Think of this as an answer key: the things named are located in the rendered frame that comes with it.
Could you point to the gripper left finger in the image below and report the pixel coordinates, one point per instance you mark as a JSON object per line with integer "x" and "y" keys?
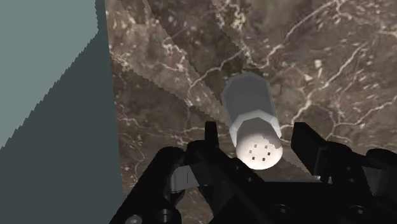
{"x": 192, "y": 164}

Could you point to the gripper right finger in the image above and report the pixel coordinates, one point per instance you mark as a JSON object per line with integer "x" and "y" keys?
{"x": 338, "y": 161}

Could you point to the white salt shaker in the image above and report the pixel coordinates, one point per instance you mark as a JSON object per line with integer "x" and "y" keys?
{"x": 252, "y": 124}

